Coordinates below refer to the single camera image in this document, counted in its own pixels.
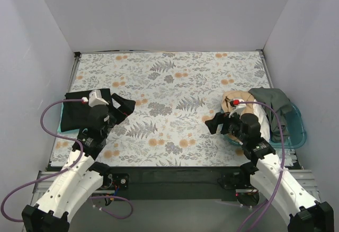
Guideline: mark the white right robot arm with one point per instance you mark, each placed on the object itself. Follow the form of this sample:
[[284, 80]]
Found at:
[[300, 210]]

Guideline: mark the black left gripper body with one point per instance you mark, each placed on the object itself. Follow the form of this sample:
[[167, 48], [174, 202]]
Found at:
[[113, 113]]

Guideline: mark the folded black t shirt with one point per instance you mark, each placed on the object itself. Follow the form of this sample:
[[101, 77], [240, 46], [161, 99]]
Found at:
[[84, 109]]

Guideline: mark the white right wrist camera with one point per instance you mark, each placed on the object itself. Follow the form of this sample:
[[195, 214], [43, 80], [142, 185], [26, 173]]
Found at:
[[238, 106]]

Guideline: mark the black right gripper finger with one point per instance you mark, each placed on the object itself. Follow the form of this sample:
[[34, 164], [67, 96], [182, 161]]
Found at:
[[227, 135], [213, 123]]

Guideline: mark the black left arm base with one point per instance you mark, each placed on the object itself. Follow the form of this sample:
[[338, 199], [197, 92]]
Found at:
[[115, 181]]

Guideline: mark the grey t shirt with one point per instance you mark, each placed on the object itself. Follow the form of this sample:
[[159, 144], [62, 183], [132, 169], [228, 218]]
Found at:
[[279, 102]]

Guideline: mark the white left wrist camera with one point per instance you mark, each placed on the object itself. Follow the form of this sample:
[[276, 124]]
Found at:
[[94, 99]]

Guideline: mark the floral patterned table mat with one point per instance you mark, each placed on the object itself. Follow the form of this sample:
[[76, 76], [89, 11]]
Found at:
[[175, 93]]

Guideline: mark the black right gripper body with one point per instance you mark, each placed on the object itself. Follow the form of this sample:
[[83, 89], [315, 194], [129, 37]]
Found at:
[[224, 124]]

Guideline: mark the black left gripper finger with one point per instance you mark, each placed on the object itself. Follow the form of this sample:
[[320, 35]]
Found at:
[[126, 106], [116, 117]]

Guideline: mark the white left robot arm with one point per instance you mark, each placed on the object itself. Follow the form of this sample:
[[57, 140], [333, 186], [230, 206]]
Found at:
[[81, 174]]

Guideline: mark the teal plastic basket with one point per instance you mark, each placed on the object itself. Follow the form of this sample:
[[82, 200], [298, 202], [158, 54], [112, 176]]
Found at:
[[295, 127]]

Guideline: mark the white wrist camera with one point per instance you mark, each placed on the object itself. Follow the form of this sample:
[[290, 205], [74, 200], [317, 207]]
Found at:
[[238, 106], [94, 99]]

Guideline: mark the beige t shirt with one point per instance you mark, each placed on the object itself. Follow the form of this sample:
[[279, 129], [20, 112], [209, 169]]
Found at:
[[226, 107]]

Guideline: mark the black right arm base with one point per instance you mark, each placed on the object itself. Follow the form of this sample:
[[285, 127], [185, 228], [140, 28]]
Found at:
[[245, 193]]

